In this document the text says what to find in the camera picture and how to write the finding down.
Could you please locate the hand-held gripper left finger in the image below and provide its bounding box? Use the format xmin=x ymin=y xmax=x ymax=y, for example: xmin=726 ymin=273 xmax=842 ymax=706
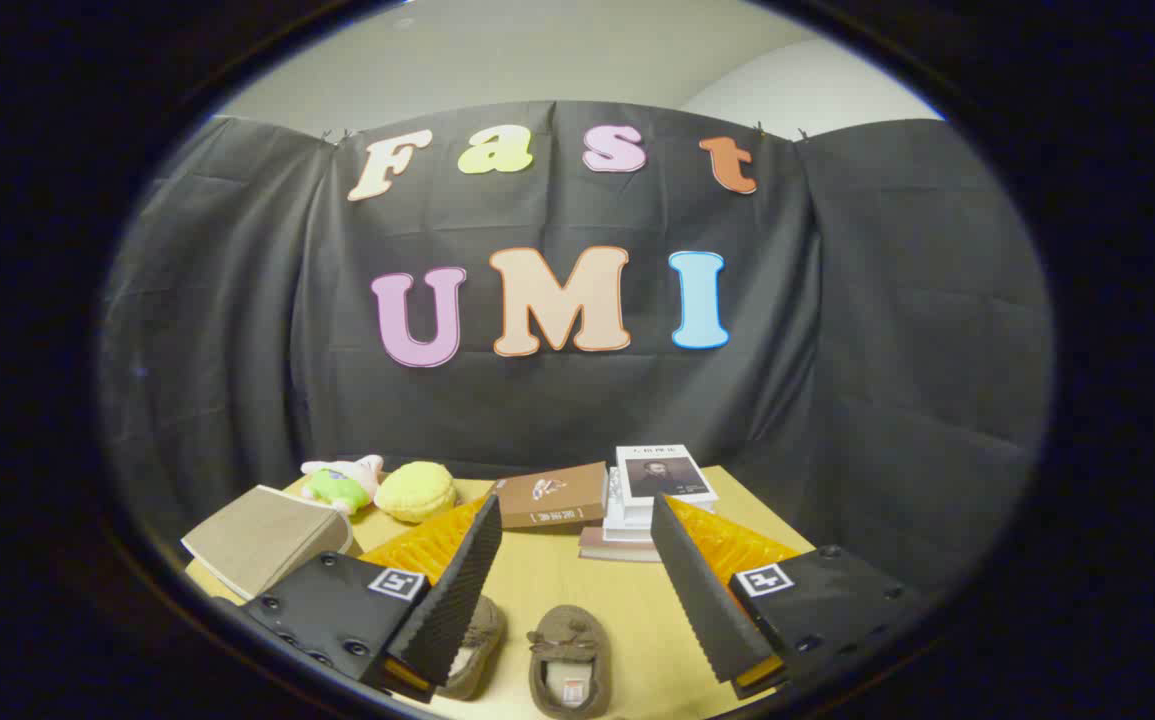
xmin=237 ymin=493 xmax=504 ymax=704

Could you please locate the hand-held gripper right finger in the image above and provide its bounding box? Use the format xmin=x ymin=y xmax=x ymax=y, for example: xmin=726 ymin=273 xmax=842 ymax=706
xmin=649 ymin=492 xmax=928 ymax=701

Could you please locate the brown fuzzy slipper shoe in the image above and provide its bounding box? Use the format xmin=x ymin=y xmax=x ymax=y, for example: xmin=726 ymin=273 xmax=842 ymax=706
xmin=527 ymin=604 xmax=612 ymax=719
xmin=434 ymin=595 xmax=508 ymax=701

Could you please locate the tan storage box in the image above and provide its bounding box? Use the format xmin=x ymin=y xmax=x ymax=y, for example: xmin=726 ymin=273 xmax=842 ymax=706
xmin=180 ymin=485 xmax=354 ymax=603

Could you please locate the pale pink book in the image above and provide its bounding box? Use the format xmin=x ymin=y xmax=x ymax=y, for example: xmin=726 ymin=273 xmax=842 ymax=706
xmin=578 ymin=526 xmax=663 ymax=563

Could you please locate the yellow round plush cushion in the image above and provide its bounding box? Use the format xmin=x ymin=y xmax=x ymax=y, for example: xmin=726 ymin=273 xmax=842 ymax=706
xmin=374 ymin=461 xmax=458 ymax=524

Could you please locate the plain white book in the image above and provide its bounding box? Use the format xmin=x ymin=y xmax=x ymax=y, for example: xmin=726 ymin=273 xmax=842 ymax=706
xmin=602 ymin=468 xmax=718 ymax=544

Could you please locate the brown cover book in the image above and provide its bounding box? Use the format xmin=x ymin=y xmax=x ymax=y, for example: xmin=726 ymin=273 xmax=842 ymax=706
xmin=490 ymin=461 xmax=609 ymax=530

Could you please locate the green and white plush toy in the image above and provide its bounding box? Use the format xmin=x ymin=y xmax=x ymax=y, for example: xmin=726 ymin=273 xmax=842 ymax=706
xmin=300 ymin=455 xmax=385 ymax=516

